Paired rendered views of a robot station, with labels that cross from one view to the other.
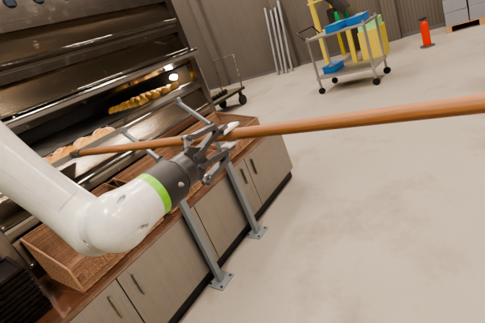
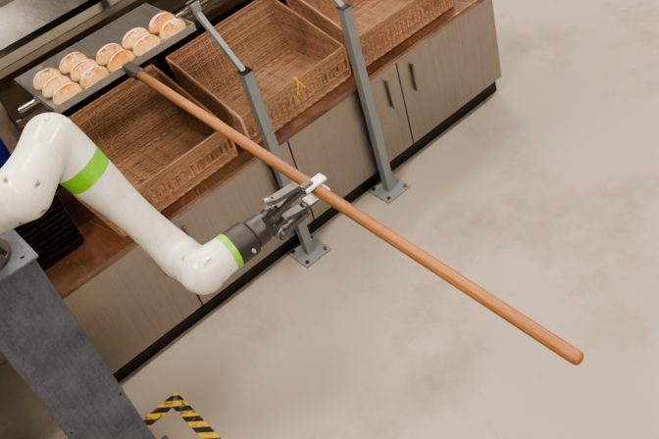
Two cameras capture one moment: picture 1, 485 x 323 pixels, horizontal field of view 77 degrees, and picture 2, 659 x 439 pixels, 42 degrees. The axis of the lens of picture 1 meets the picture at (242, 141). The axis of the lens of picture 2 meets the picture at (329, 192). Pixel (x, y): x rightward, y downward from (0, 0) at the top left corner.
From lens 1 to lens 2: 148 cm
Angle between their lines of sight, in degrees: 28
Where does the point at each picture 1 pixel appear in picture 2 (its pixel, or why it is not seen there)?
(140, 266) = (196, 217)
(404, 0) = not seen: outside the picture
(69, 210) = (165, 248)
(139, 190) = (221, 256)
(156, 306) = not seen: hidden behind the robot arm
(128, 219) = (211, 279)
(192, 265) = not seen: hidden behind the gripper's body
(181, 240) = (259, 189)
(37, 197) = (143, 237)
